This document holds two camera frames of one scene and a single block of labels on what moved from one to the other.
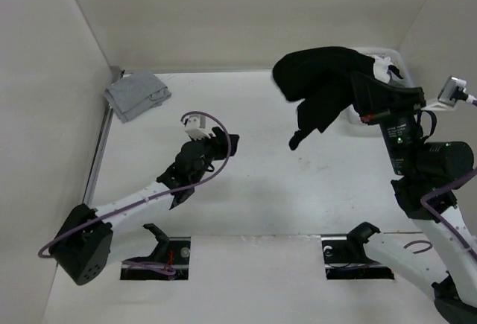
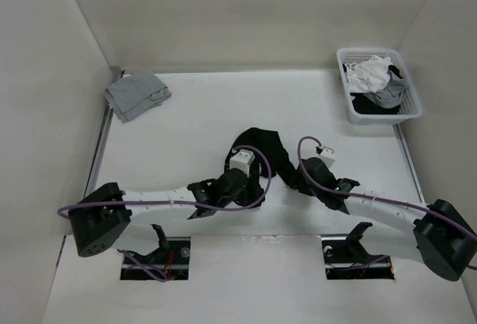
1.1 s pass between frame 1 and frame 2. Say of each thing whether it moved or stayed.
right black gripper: moved
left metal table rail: stayed
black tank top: moved
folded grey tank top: stayed
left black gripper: moved
